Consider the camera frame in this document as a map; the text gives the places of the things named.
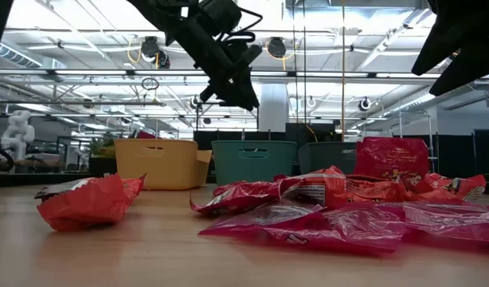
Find crumpled red candy bag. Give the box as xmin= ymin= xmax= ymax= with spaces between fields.
xmin=33 ymin=172 xmax=147 ymax=233

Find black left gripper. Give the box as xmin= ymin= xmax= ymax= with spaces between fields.
xmin=174 ymin=14 xmax=265 ymax=113

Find white building pillar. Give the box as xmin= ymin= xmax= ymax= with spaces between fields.
xmin=259 ymin=82 xmax=290 ymax=133

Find black hanging cable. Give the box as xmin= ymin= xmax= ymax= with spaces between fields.
xmin=291 ymin=0 xmax=308 ymax=125

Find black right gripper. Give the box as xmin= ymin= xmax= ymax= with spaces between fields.
xmin=410 ymin=0 xmax=489 ymax=97

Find green potted plant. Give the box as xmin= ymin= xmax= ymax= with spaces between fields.
xmin=88 ymin=134 xmax=119 ymax=177

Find red Skittles packet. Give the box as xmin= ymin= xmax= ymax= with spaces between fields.
xmin=189 ymin=179 xmax=286 ymax=219
xmin=353 ymin=136 xmax=430 ymax=185
xmin=272 ymin=165 xmax=348 ymax=212

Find black gantry frame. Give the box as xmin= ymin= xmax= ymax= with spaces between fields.
xmin=194 ymin=100 xmax=260 ymax=132

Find yellow plastic bin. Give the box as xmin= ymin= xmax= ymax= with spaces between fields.
xmin=113 ymin=137 xmax=213 ymax=191

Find dark teal plastic bin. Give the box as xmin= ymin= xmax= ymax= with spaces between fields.
xmin=297 ymin=141 xmax=358 ymax=176

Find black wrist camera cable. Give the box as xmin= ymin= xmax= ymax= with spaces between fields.
xmin=226 ymin=6 xmax=265 ymax=45

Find black partition panel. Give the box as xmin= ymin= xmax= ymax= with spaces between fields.
xmin=434 ymin=128 xmax=489 ymax=177

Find metal wire rack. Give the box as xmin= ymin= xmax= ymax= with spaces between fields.
xmin=398 ymin=110 xmax=436 ymax=163

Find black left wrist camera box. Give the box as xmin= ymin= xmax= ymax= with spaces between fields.
xmin=196 ymin=0 xmax=243 ymax=36

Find pink Twizzlers packet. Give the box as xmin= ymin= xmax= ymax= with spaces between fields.
xmin=197 ymin=200 xmax=325 ymax=237
xmin=236 ymin=206 xmax=408 ymax=258
xmin=401 ymin=200 xmax=489 ymax=245

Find black hose loop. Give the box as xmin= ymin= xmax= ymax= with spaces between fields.
xmin=140 ymin=77 xmax=161 ymax=92

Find orange Reese's packet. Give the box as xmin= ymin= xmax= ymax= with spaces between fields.
xmin=345 ymin=175 xmax=409 ymax=203
xmin=409 ymin=172 xmax=488 ymax=204

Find grey ceiling duct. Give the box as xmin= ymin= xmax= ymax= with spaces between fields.
xmin=0 ymin=39 xmax=45 ymax=69

